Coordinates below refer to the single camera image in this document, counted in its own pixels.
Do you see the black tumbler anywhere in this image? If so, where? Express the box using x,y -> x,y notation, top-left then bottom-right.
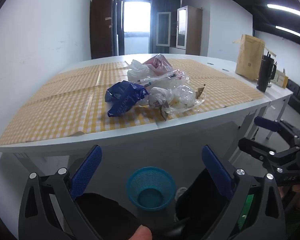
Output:
256,54 -> 276,92

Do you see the ceiling light tube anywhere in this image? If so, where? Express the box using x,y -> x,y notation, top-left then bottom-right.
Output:
275,26 -> 300,38
267,4 -> 300,20

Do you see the glass door cabinet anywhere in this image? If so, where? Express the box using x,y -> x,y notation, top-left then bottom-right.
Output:
156,5 -> 203,55

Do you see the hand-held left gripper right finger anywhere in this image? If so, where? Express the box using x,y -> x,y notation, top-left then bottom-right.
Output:
201,145 -> 287,240

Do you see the white table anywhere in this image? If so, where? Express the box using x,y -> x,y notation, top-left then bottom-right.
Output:
207,55 -> 294,140
0,54 -> 270,178

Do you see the bright balcony window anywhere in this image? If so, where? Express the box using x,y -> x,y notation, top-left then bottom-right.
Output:
114,0 -> 152,55

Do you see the white plastic bag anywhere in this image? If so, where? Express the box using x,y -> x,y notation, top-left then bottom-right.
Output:
127,59 -> 150,83

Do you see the blue plastic bag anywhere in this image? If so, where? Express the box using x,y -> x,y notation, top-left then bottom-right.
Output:
105,80 -> 150,117

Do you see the person's left hand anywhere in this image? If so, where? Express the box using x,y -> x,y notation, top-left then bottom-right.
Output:
131,225 -> 153,240

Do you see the yellow checked tablecloth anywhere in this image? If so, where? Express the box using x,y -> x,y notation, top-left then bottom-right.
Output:
0,59 -> 265,147

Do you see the brown paper bag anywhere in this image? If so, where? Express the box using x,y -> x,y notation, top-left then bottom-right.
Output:
234,34 -> 266,81

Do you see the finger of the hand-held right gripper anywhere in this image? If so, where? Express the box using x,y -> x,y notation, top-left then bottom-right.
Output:
238,137 -> 300,175
254,116 -> 300,141

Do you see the person's right white shoe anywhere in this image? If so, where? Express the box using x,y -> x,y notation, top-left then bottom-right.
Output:
175,187 -> 188,201

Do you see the person's right leg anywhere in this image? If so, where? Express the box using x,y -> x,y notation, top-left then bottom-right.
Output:
175,167 -> 232,232

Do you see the white wrapper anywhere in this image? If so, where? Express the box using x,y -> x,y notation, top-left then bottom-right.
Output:
140,87 -> 174,108

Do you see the brown wooden door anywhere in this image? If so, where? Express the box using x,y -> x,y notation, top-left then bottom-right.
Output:
90,0 -> 114,59

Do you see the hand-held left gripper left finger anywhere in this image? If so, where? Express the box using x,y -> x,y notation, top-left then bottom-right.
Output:
18,144 -> 103,240

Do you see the blue plastic waste basket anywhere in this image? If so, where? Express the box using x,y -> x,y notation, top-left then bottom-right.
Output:
127,167 -> 177,210

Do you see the pink plastic bag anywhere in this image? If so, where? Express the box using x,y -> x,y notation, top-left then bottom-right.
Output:
142,54 -> 174,77

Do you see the clear plastic bag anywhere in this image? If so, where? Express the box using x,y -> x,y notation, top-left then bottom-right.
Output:
165,85 -> 207,115
140,70 -> 190,90

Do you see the small cardboard box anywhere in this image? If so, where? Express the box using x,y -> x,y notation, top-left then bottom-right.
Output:
272,69 -> 289,88

